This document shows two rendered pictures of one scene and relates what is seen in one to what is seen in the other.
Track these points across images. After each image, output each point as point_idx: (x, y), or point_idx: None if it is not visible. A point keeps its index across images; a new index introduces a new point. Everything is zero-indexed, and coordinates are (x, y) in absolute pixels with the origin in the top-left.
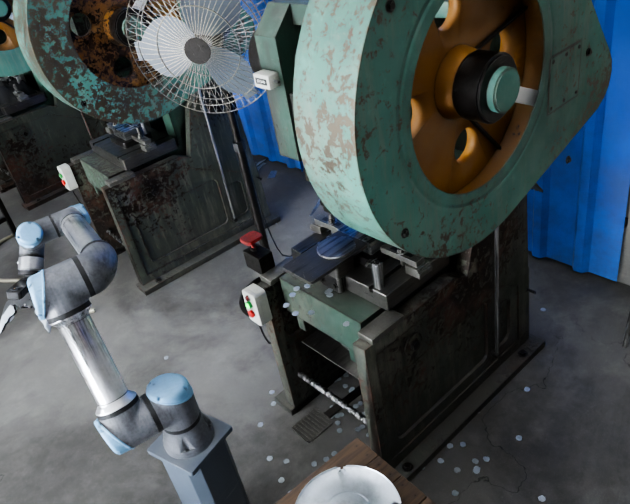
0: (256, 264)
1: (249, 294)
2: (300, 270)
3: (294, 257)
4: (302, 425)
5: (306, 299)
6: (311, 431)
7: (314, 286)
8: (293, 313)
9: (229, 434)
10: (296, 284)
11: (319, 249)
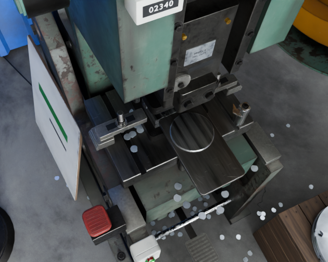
0: (118, 230)
1: (152, 253)
2: (218, 177)
3: (127, 184)
4: (200, 259)
5: (186, 194)
6: (209, 253)
7: (181, 179)
8: (219, 211)
9: None
10: (169, 196)
11: (189, 147)
